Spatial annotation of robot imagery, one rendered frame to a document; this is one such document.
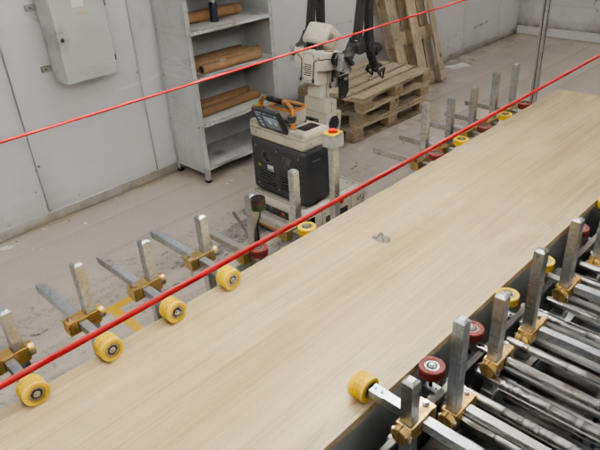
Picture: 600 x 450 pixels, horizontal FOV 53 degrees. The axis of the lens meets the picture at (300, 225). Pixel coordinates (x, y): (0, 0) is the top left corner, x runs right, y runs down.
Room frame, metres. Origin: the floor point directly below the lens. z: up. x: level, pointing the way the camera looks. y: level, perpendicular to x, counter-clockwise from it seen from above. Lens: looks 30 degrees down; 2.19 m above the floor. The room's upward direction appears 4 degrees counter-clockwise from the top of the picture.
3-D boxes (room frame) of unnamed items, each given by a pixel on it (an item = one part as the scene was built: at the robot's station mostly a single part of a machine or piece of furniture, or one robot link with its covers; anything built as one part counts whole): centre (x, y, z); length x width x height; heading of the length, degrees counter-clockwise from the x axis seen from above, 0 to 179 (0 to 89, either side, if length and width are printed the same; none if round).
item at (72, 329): (1.63, 0.75, 0.95); 0.14 x 0.06 x 0.05; 134
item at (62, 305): (1.66, 0.81, 0.95); 0.50 x 0.04 x 0.04; 44
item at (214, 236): (2.23, 0.31, 0.84); 0.43 x 0.03 x 0.04; 44
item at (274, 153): (3.84, 0.01, 0.59); 0.55 x 0.34 x 0.83; 43
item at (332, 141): (2.52, -0.17, 1.18); 0.07 x 0.07 x 0.08; 44
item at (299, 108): (3.83, 0.03, 0.87); 0.23 x 0.15 x 0.11; 43
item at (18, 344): (1.47, 0.92, 0.88); 0.04 x 0.04 x 0.48; 44
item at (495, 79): (3.55, -1.25, 0.90); 0.04 x 0.04 x 0.48; 44
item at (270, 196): (3.90, -0.05, 0.16); 0.67 x 0.64 x 0.25; 133
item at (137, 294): (1.81, 0.57, 0.95); 0.14 x 0.06 x 0.05; 134
